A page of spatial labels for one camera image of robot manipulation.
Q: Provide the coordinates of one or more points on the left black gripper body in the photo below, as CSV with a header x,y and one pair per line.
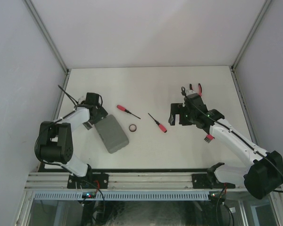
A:
x,y
92,120

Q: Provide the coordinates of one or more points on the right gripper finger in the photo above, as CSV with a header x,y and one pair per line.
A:
x,y
175,120
177,109

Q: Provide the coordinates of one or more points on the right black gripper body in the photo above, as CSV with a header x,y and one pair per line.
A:
x,y
188,117

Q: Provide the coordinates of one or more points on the red-handled screwdriver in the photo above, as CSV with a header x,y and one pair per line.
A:
x,y
161,127
123,109

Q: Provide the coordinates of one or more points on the grey plastic tool case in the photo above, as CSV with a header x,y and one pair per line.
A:
x,y
112,134

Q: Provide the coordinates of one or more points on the red black pliers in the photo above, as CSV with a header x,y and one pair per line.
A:
x,y
199,91

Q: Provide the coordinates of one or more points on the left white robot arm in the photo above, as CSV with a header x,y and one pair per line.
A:
x,y
54,144

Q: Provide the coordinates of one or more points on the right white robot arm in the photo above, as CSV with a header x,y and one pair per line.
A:
x,y
262,172

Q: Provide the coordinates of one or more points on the red black bit holder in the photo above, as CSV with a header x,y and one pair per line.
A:
x,y
208,138

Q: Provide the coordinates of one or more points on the black electrical tape roll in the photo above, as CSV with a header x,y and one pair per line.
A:
x,y
132,128

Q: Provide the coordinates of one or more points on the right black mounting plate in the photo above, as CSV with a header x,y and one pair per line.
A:
x,y
201,181

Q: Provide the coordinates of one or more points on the black mounting plate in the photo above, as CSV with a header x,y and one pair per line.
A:
x,y
97,180
201,181

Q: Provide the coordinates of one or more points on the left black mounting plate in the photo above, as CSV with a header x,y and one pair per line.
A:
x,y
97,180

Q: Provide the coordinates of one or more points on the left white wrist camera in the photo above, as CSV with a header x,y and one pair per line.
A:
x,y
87,125

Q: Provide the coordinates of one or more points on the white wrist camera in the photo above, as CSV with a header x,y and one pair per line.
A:
x,y
191,93
87,125

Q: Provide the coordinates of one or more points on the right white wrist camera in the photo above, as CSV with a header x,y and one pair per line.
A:
x,y
191,93

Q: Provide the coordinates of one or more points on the right aluminium frame post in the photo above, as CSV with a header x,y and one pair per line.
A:
x,y
233,68

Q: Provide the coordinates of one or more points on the aluminium frame post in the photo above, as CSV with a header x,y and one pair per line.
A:
x,y
233,68
36,17

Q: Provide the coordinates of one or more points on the left aluminium frame post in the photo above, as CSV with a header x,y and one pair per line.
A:
x,y
36,17

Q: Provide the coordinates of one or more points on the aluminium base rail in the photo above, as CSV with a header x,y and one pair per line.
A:
x,y
118,181

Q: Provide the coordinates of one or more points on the blue slotted cable duct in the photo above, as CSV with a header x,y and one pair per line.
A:
x,y
124,196

